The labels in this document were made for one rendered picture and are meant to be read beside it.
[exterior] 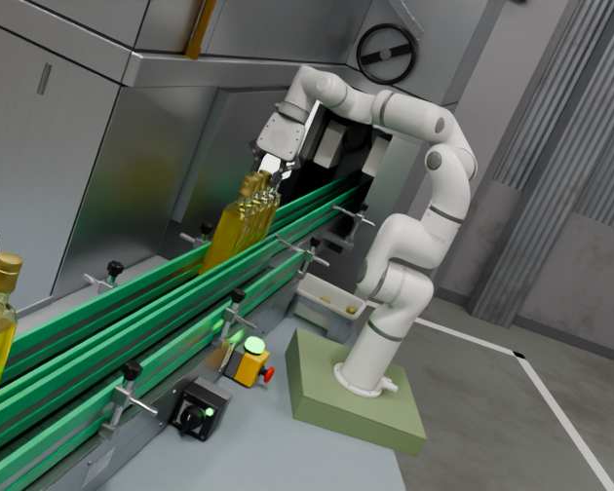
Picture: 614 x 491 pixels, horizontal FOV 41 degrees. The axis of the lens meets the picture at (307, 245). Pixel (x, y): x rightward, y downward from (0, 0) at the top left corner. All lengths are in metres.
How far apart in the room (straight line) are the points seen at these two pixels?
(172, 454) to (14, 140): 0.66
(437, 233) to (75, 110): 0.80
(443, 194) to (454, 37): 1.25
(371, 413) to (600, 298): 4.43
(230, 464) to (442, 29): 1.84
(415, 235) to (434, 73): 1.26
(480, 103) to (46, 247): 4.12
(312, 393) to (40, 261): 0.65
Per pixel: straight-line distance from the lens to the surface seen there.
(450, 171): 1.81
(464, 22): 3.00
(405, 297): 1.87
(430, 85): 3.00
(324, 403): 1.87
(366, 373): 1.95
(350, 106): 2.06
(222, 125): 2.00
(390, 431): 1.93
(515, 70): 5.49
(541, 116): 5.66
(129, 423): 1.42
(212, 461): 1.63
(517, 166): 5.69
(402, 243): 1.82
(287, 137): 2.04
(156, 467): 1.56
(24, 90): 1.65
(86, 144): 1.58
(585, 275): 6.11
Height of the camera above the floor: 1.63
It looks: 17 degrees down
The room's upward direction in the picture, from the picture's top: 23 degrees clockwise
